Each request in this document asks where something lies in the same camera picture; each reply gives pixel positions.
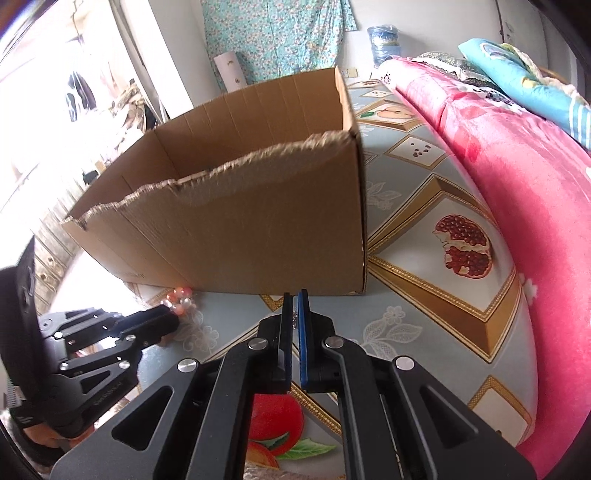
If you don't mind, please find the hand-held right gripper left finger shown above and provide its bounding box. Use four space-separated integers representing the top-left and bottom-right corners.
50 292 294 480

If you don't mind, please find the brown cardboard box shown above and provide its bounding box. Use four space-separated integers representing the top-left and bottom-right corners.
61 66 370 296

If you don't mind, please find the blue water bottle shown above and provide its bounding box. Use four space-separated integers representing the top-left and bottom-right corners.
367 24 402 70

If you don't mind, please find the person's left hand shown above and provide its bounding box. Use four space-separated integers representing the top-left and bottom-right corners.
14 420 75 464

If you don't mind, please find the pile of clothes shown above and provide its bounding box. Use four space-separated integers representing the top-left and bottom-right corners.
111 83 160 134

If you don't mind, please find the pink blanket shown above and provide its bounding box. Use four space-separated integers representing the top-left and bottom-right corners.
376 55 591 478

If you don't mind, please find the dark hanging jacket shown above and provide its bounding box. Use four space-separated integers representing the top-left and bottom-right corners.
65 71 95 123

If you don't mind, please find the blue printed quilt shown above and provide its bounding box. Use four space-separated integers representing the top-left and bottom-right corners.
457 38 591 151

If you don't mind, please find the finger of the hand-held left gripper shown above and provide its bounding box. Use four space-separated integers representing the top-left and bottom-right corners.
39 308 124 344
44 307 181 437

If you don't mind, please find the metal window railing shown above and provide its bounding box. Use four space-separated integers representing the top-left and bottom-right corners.
28 203 88 315

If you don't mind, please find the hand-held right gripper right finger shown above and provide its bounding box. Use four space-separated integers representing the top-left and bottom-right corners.
298 289 539 480

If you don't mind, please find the pale paper roll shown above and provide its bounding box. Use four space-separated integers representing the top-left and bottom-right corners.
213 51 247 93

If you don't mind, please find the teal floral cloth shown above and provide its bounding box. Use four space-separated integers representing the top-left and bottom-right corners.
201 0 358 86

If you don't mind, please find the pink bead bracelet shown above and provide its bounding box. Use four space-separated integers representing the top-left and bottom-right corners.
159 286 195 319

